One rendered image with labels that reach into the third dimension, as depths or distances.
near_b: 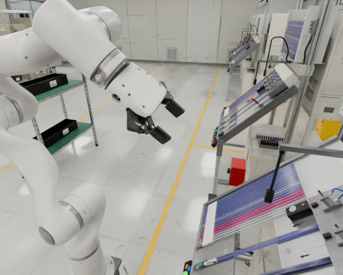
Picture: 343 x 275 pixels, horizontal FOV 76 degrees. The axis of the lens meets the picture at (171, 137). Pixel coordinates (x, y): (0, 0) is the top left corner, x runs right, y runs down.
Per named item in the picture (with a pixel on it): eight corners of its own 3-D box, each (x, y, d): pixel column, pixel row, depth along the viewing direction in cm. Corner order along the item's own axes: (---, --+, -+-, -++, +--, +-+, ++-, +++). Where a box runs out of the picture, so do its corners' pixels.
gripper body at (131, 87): (106, 73, 38) (154, 115, 41) (132, 49, 45) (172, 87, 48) (92, 95, 44) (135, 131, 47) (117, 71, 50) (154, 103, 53)
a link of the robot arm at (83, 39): (110, 65, 50) (85, 87, 44) (59, 20, 46) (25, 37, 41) (125, 40, 44) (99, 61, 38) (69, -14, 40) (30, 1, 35)
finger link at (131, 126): (117, 117, 40) (141, 136, 42) (134, 93, 45) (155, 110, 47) (114, 120, 41) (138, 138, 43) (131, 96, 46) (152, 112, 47)
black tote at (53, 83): (30, 97, 218) (27, 86, 212) (16, 96, 222) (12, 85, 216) (68, 83, 266) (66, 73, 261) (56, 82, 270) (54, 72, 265)
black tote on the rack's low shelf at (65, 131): (46, 149, 246) (43, 140, 241) (34, 147, 250) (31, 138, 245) (78, 127, 295) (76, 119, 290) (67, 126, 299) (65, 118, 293)
